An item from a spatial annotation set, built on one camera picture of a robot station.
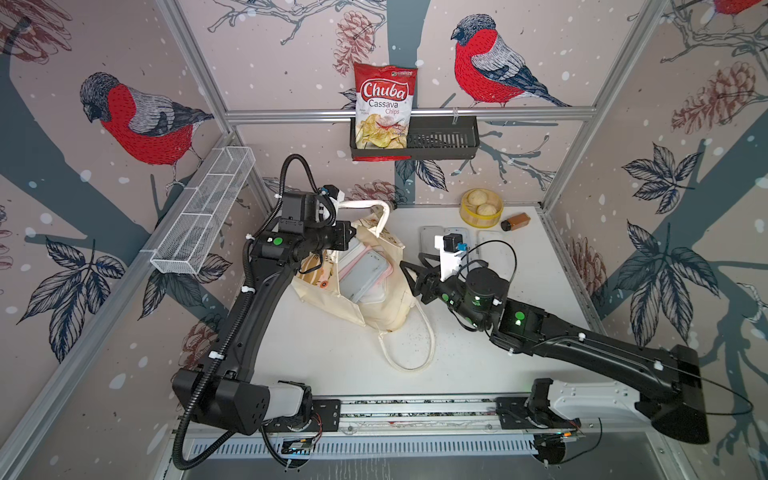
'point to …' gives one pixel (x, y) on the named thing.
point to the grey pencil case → (362, 276)
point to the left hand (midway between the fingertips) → (359, 223)
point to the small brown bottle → (515, 222)
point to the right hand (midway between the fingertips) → (407, 260)
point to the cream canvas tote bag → (323, 285)
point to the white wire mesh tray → (190, 238)
